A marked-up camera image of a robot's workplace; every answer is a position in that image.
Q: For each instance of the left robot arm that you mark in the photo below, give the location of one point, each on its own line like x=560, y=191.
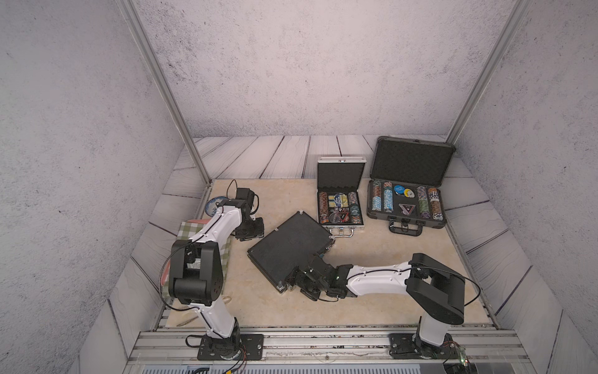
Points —
x=196, y=275

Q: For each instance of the blue floral ceramic bowl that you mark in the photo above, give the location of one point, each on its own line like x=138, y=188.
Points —
x=215, y=206

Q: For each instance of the small silver poker case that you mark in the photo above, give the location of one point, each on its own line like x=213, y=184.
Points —
x=338, y=201

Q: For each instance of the yellow blind button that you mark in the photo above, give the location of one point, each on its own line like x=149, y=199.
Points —
x=409, y=192

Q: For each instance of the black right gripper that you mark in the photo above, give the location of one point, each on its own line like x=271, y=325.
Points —
x=295, y=278

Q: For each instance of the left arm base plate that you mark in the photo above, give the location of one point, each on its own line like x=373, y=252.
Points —
x=237, y=346

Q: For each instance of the large black poker case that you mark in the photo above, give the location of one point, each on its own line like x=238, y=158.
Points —
x=417, y=165

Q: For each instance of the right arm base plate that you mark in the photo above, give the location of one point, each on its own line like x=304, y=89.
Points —
x=410, y=346

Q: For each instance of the black carbon poker case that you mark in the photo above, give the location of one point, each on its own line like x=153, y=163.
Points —
x=289, y=248

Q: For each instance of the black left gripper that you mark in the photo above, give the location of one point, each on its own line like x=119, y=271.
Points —
x=259, y=231

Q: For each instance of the green checked cloth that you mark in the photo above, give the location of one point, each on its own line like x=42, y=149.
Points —
x=185, y=232

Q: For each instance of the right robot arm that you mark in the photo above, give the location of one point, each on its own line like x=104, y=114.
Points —
x=436, y=288

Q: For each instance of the pink cutting board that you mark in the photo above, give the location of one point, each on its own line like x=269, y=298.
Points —
x=200, y=221

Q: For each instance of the triangular all-in button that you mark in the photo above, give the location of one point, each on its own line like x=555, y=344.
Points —
x=408, y=210

